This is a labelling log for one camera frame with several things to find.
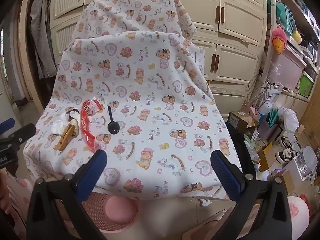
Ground black white sneaker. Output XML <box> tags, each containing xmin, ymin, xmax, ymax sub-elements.
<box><xmin>278</xmin><ymin>136</ymin><xmax>296</xmax><ymax>151</ymax></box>
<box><xmin>274</xmin><ymin>147</ymin><xmax>298</xmax><ymax>165</ymax></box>

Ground grey hanging clothes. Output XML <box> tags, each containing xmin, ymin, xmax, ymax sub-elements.
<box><xmin>28</xmin><ymin>0</ymin><xmax>58</xmax><ymax>80</ymax></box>

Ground white cables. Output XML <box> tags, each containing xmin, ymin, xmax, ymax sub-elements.
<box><xmin>246</xmin><ymin>74</ymin><xmax>272</xmax><ymax>102</ymax></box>

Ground white black wrapper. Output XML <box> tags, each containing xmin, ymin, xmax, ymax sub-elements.
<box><xmin>65</xmin><ymin>108</ymin><xmax>80</xmax><ymax>121</ymax></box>

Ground brown cardboard box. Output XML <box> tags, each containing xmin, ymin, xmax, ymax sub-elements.
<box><xmin>228</xmin><ymin>110</ymin><xmax>256</xmax><ymax>131</ymax></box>

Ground person's leg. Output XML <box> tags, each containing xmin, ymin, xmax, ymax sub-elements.
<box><xmin>286</xmin><ymin>195</ymin><xmax>312</xmax><ymax>232</ymax></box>
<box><xmin>5</xmin><ymin>174</ymin><xmax>34</xmax><ymax>222</ymax></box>

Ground teal bag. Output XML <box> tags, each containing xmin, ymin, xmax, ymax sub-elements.
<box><xmin>274</xmin><ymin>2</ymin><xmax>296</xmax><ymax>33</ymax></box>

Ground small cardboard box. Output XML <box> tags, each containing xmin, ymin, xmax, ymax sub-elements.
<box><xmin>273</xmin><ymin>169</ymin><xmax>296</xmax><ymax>195</ymax></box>

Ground pink plastic basket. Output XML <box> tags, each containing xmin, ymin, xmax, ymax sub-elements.
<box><xmin>56</xmin><ymin>191</ymin><xmax>139</xmax><ymax>233</ymax></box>

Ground bear printed blanket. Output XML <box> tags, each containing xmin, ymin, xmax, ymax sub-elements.
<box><xmin>23</xmin><ymin>0</ymin><xmax>242</xmax><ymax>201</ymax></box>

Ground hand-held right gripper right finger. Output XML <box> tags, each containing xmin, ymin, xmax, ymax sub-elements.
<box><xmin>210</xmin><ymin>150</ymin><xmax>293</xmax><ymax>240</ymax></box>

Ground green storage box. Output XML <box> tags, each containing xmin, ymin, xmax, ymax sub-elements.
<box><xmin>298</xmin><ymin>72</ymin><xmax>314</xmax><ymax>97</ymax></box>

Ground black plastic spoon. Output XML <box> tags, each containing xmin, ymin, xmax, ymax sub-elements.
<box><xmin>107</xmin><ymin>106</ymin><xmax>120</xmax><ymax>133</ymax></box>

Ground white tissue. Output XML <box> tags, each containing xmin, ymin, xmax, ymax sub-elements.
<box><xmin>51</xmin><ymin>119</ymin><xmax>72</xmax><ymax>136</ymax></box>

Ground cream wardrobe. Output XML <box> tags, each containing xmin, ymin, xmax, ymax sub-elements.
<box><xmin>49</xmin><ymin>0</ymin><xmax>270</xmax><ymax>87</ymax></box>

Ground person's left leg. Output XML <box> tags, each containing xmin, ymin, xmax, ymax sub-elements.
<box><xmin>5</xmin><ymin>174</ymin><xmax>34</xmax><ymax>222</ymax></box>

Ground white shelf unit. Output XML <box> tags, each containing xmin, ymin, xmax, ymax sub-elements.
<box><xmin>260</xmin><ymin>0</ymin><xmax>320</xmax><ymax>103</ymax></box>

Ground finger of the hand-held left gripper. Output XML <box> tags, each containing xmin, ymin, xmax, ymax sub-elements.
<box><xmin>0</xmin><ymin>123</ymin><xmax>37</xmax><ymax>148</ymax></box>
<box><xmin>0</xmin><ymin>118</ymin><xmax>15</xmax><ymax>131</ymax></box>

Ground person's right leg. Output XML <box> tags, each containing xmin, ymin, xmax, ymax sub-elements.
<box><xmin>286</xmin><ymin>195</ymin><xmax>312</xmax><ymax>232</ymax></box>

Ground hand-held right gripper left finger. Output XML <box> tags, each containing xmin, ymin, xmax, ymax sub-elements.
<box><xmin>26</xmin><ymin>149</ymin><xmax>108</xmax><ymax>240</ymax></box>

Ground white handheld appliance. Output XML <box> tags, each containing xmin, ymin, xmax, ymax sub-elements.
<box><xmin>259</xmin><ymin>87</ymin><xmax>283</xmax><ymax>113</ymax></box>

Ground pink plush toy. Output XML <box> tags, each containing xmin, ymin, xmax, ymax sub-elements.
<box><xmin>272</xmin><ymin>27</ymin><xmax>288</xmax><ymax>55</ymax></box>

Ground red snack wrapper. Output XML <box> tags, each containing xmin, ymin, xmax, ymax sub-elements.
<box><xmin>79</xmin><ymin>99</ymin><xmax>105</xmax><ymax>153</ymax></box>

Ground open cardboard box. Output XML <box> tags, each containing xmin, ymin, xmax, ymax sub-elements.
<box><xmin>257</xmin><ymin>142</ymin><xmax>273</xmax><ymax>172</ymax></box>

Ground white plastic bag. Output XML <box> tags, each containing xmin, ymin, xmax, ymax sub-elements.
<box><xmin>278</xmin><ymin>106</ymin><xmax>300</xmax><ymax>133</ymax></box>

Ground pink storage box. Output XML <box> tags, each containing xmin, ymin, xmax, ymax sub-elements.
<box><xmin>273</xmin><ymin>45</ymin><xmax>307</xmax><ymax>91</ymax></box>

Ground brown wooden piece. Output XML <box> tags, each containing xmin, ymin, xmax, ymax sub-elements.
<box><xmin>54</xmin><ymin>123</ymin><xmax>79</xmax><ymax>152</ymax></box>

